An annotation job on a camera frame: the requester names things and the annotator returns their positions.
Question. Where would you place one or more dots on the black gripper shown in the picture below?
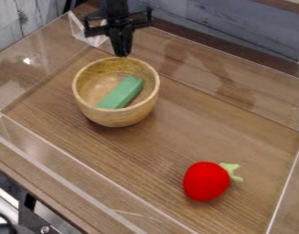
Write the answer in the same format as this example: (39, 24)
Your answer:
(118, 19)

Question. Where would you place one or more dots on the red plush strawberry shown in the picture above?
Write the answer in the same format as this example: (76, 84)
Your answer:
(207, 180)

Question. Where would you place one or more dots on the black table leg bracket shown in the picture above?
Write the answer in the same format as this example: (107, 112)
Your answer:
(30, 219)

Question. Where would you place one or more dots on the brown wooden bowl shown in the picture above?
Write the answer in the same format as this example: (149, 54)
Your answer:
(99, 77)

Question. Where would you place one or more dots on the green rectangular block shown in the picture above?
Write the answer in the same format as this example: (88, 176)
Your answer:
(122, 94)

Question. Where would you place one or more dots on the clear acrylic tray wall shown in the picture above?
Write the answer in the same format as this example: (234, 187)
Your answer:
(96, 204)

